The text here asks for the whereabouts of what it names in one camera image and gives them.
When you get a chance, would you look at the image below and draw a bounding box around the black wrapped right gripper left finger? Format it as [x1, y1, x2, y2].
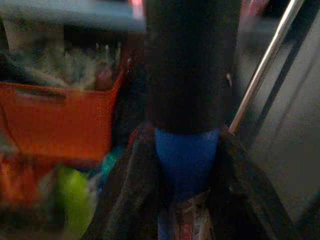
[81, 126, 174, 240]

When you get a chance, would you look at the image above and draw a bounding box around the black wrapped right gripper right finger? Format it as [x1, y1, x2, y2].
[206, 126, 302, 240]

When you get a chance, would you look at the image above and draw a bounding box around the blue broom handle black grip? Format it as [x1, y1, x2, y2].
[144, 0, 241, 240]

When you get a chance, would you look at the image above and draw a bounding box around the teal plastic object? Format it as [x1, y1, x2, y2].
[99, 146, 126, 187]

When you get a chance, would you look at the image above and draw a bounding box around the green round object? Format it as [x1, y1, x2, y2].
[56, 166, 99, 238]

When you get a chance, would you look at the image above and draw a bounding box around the orange plastic basket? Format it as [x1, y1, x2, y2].
[0, 71, 126, 167]

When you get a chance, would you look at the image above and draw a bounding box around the silver metal pole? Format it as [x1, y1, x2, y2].
[228, 0, 306, 136]

